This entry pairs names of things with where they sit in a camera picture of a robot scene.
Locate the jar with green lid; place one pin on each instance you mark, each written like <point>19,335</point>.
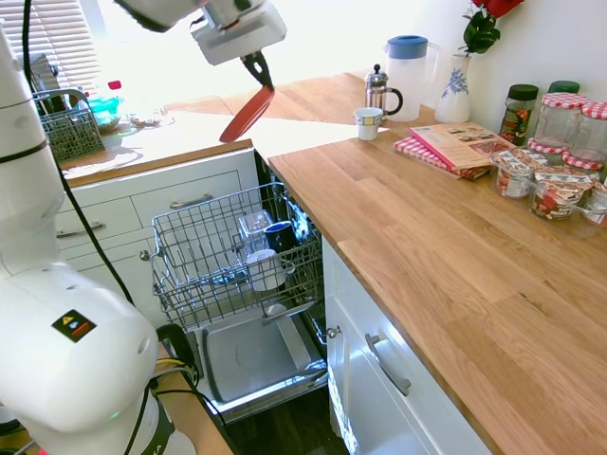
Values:
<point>564,86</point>

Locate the clear drinking glass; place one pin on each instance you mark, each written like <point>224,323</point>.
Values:
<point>253,230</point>

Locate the dark blue mug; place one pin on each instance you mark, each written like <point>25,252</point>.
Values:
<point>280,234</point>

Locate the white mug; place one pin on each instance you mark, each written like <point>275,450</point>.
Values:
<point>265,272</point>

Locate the round metal cabinet knob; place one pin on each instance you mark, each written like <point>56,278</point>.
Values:
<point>334,332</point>
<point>144,255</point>

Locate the small jar checkered lid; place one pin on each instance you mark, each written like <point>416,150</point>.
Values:
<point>544,147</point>
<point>582,162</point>

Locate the grey cutlery basket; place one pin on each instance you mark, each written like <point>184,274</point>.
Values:
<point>76,132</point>

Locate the bottle with red cap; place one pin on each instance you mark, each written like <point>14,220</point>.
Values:
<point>115,85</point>

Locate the teal glass bowl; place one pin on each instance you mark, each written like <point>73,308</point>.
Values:
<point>106,111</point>

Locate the grey dishwasher door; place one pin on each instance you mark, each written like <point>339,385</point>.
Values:
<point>251,360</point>

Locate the jar with black lid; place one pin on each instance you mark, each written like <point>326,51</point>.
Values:
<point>518,118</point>

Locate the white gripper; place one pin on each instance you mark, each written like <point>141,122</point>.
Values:
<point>242,38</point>

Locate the plastic snack cup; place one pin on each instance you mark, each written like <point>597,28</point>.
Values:
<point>514,175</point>
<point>559,194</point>
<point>598,204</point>

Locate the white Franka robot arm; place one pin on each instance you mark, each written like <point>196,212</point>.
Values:
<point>66,341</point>

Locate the small white bowl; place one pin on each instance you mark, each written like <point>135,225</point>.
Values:
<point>276,310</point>

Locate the red checkered book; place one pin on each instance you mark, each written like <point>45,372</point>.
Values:
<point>422,151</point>

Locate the white vase blue print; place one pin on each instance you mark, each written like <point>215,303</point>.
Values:
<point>453,99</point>

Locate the clear pitcher blue lid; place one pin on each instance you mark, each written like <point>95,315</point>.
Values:
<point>410,80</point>

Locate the white window blinds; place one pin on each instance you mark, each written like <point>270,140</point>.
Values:
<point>61,33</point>

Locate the black clamp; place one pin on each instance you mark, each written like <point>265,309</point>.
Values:
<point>178,339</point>

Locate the pink plastic plate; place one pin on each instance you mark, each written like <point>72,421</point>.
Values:
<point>246,116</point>

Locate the white paper cup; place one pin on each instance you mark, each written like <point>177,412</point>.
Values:
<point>368,124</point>

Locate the stainless steel appliance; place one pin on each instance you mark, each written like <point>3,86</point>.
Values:
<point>45,71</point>

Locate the pink cookbook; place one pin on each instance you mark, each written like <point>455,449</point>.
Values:
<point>455,144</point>

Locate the red roses green leaves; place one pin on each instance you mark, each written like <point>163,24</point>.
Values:
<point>481,33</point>

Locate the glass French press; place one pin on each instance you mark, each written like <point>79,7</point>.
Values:
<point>379,95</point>

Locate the tall jar checkered lid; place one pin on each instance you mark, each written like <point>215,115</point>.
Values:
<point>559,121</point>
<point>594,135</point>

